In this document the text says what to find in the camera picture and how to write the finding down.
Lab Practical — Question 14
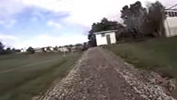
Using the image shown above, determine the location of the clump of dark trees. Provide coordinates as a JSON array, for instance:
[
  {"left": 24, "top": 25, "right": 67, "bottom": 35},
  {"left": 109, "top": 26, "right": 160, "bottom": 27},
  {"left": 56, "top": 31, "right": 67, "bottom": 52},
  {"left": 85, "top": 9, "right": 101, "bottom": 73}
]
[{"left": 82, "top": 0, "right": 170, "bottom": 49}]

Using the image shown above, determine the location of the grass field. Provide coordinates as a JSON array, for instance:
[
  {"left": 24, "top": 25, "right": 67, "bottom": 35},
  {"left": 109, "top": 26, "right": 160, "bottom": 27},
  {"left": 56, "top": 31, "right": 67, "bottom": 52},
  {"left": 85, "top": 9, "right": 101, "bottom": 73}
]
[{"left": 0, "top": 43, "right": 92, "bottom": 100}]

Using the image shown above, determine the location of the grey gravel path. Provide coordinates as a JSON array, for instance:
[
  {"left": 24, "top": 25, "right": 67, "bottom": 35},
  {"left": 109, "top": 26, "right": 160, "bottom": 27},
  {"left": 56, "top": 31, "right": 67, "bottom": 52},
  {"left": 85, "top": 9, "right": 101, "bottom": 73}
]
[{"left": 9, "top": 35, "right": 177, "bottom": 100}]

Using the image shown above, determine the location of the distant row of buildings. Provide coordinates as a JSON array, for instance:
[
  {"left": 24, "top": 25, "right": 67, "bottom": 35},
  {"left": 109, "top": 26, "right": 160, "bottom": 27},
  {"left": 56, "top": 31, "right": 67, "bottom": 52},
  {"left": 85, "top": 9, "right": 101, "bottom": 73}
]
[{"left": 20, "top": 40, "right": 86, "bottom": 62}]

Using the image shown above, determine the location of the grass verge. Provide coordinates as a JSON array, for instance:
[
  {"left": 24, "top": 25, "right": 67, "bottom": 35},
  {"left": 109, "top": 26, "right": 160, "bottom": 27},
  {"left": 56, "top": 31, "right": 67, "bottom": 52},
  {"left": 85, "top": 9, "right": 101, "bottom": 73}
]
[{"left": 103, "top": 32, "right": 177, "bottom": 100}]

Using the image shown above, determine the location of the small white building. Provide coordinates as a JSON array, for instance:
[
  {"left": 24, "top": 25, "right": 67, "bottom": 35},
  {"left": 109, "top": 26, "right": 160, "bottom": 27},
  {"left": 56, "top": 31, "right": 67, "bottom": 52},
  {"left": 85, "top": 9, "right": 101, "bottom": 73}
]
[{"left": 92, "top": 28, "right": 120, "bottom": 48}]

